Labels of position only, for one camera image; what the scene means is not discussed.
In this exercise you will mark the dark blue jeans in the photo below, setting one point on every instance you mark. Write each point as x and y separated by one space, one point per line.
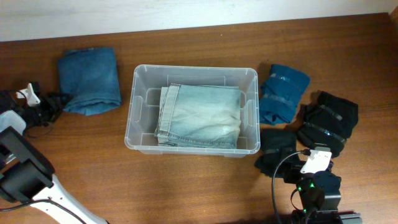
90 77

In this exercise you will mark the black taped clothing bundle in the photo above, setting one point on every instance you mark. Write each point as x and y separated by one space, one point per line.
329 122

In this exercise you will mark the clear plastic storage bin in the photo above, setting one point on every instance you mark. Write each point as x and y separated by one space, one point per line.
145 99

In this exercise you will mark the light blue jeans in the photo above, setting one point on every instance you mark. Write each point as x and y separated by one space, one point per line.
202 116

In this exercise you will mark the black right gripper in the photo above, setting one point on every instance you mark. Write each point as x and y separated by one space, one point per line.
295 170

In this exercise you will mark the small black clothing bundle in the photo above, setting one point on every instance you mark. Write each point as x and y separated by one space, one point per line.
276 144

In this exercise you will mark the blue taped clothing bundle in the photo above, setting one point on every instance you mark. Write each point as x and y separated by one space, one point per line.
281 94

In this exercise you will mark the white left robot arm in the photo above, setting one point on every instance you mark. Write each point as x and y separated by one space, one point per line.
27 177

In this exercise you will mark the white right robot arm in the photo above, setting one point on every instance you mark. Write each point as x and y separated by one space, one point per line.
318 188

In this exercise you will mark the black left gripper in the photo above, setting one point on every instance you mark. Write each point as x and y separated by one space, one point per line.
58 100

